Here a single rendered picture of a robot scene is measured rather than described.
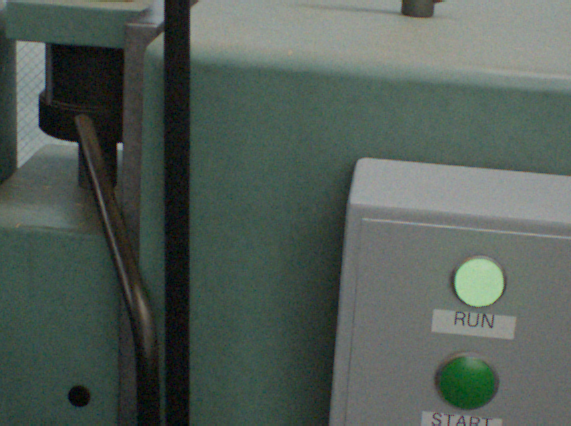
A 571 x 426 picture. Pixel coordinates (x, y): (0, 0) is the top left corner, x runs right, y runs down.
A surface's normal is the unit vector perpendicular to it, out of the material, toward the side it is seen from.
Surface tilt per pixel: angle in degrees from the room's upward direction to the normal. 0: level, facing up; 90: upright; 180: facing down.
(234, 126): 90
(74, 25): 90
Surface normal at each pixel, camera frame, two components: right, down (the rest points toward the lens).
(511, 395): -0.11, 0.32
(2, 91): 0.98, 0.11
